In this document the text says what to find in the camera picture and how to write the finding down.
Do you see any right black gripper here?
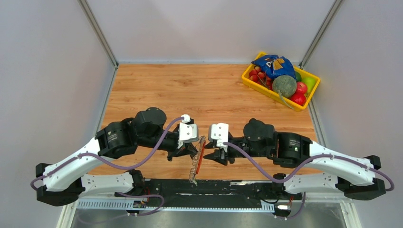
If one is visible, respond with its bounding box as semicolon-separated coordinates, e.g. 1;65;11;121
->
203;136;271;165

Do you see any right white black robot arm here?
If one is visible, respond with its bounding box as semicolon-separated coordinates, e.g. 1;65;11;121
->
204;118;388;200

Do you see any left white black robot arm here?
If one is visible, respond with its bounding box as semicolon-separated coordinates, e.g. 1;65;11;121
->
31;107;199;206

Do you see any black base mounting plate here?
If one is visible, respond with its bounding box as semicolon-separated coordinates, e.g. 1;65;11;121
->
127;179;292;209

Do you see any yellow plastic bin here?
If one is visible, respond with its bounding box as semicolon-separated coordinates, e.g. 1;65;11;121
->
241;52;321;112

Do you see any red cherry tomatoes bunch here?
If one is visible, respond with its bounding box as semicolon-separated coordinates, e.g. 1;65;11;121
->
249;66;272;90

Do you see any green round melon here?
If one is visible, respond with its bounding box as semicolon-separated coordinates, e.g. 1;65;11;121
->
272;75;297;98

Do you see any red apple lower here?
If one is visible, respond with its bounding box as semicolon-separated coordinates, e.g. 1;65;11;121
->
289;93;307;106

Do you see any red apple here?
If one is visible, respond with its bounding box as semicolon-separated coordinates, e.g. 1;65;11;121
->
289;93;307;106
295;81;308;95

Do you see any blue chips bag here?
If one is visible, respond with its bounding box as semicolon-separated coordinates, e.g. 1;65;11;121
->
255;55;296;80

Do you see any red apple upper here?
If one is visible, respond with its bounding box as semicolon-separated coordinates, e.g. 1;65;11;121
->
295;81;308;95

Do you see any dark green fruit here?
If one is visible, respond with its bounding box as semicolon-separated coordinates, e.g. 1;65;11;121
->
295;71;302;82

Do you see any light green apple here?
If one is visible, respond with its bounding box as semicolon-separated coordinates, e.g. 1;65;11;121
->
302;77;317;94

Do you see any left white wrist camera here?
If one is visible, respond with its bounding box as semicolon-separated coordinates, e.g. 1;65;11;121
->
177;114;199;148

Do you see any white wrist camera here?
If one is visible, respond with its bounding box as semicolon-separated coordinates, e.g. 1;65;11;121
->
177;114;199;148
208;123;229;141

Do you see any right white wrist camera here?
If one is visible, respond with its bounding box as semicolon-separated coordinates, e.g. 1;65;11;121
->
208;123;229;141

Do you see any white slotted cable duct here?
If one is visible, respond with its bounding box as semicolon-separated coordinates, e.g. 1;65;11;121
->
77;199;275;213

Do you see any aluminium frame rail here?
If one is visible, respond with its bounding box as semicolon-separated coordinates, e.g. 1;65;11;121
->
57;193;361;228

